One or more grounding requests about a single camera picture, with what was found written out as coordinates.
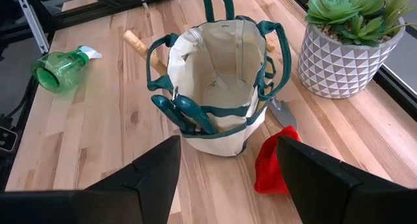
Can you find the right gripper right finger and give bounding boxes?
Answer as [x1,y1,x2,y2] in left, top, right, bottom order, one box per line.
[276,135,417,224]

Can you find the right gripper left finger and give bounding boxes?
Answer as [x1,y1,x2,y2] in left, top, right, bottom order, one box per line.
[0,135,182,224]

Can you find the wooden-handled silver trowel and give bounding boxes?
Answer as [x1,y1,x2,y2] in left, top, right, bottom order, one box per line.
[265,37,298,131]

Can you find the beige green canvas gardening bag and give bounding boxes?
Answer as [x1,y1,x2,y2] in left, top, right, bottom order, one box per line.
[145,14,293,158]

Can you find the wooden-handled hand rake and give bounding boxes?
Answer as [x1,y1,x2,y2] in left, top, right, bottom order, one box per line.
[122,29,167,77]

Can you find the green plastic spray bottle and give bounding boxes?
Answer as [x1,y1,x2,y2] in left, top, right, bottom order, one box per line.
[31,45,103,94]

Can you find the succulent in geometric white pot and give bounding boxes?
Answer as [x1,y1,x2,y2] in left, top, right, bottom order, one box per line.
[298,0,417,100]

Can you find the small black camera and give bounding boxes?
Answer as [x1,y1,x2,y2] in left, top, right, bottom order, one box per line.
[0,126,18,153]

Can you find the silver aluminium bracket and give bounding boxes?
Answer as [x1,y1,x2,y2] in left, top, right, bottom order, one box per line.
[18,0,50,54]

